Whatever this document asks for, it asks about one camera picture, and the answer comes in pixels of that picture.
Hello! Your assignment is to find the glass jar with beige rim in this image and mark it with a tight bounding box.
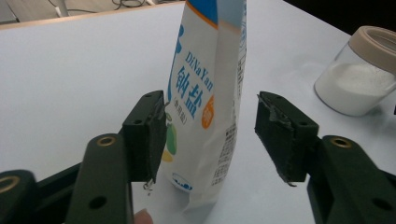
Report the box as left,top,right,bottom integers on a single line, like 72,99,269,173
313,25,396,118

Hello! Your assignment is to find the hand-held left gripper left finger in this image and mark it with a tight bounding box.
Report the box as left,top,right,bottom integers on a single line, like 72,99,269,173
64,90,168,224

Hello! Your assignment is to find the white salt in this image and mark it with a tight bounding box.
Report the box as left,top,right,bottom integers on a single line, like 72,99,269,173
315,62,396,117

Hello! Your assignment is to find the white metal desk frame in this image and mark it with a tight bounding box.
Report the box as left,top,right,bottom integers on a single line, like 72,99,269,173
52,0,70,18

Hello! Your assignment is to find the white and blue salt bag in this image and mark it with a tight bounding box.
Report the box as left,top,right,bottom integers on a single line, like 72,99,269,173
160,0,248,213

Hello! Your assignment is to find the white table mat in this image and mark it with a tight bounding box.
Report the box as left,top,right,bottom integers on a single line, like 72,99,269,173
0,0,396,224

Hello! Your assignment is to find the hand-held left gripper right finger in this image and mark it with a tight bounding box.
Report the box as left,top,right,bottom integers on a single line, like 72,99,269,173
254,91,396,224

